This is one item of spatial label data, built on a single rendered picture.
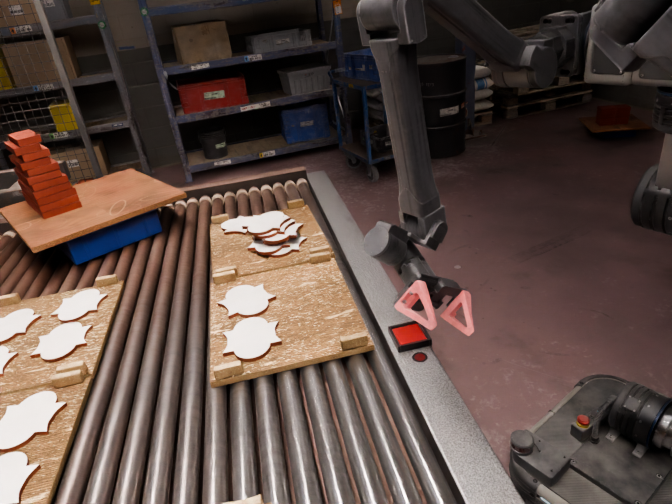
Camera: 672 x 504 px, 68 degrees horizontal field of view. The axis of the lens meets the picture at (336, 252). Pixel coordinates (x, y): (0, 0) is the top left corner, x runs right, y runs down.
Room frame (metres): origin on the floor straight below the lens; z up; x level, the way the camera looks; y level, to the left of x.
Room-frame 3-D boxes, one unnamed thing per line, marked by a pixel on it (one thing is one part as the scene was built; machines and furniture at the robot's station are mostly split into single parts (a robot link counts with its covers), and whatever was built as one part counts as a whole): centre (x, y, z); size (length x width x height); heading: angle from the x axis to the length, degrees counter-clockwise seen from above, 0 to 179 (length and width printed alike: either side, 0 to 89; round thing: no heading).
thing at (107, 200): (1.70, 0.84, 1.03); 0.50 x 0.50 x 0.02; 38
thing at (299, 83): (5.56, 0.09, 0.76); 0.50 x 0.36 x 0.24; 111
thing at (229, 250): (1.43, 0.21, 0.93); 0.41 x 0.35 x 0.02; 11
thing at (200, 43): (5.37, 1.05, 1.26); 0.49 x 0.38 x 0.34; 111
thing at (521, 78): (1.04, -0.44, 1.43); 0.10 x 0.05 x 0.09; 125
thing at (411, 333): (0.87, -0.14, 0.92); 0.06 x 0.06 x 0.01; 8
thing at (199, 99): (5.34, 1.05, 0.78); 0.66 x 0.45 x 0.28; 105
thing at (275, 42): (5.50, 0.31, 1.16); 0.60 x 0.40 x 0.15; 107
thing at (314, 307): (1.02, 0.15, 0.93); 0.41 x 0.35 x 0.02; 9
